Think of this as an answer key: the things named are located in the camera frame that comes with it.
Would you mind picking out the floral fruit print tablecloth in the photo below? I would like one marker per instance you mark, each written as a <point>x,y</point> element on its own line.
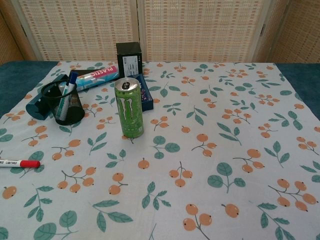
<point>190,155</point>

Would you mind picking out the black cardboard box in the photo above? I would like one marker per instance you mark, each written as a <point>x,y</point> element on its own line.
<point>128,51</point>

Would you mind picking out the red cap marker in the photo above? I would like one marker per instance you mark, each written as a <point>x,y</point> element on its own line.
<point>27,163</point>

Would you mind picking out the blue cap marker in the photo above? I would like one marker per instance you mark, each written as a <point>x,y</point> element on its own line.
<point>73,77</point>

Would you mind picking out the flat black box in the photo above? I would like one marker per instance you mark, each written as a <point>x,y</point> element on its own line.
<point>83,72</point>

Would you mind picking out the black mesh pen holder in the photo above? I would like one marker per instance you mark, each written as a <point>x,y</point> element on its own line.
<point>72,112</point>

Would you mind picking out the long teal box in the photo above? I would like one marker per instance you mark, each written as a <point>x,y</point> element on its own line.
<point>37,107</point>

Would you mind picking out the dark blue small box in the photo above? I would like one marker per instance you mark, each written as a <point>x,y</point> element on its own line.
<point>146,97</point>

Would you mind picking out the pink blue plastic wrap box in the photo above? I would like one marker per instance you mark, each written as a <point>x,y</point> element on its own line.
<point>100,75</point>

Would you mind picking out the woven bamboo screen panel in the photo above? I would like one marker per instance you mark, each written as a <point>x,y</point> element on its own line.
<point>7,37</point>
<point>80,27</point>
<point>202,27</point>
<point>297,30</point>

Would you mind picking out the green Monster energy can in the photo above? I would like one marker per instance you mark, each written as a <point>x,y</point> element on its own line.
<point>130,110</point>

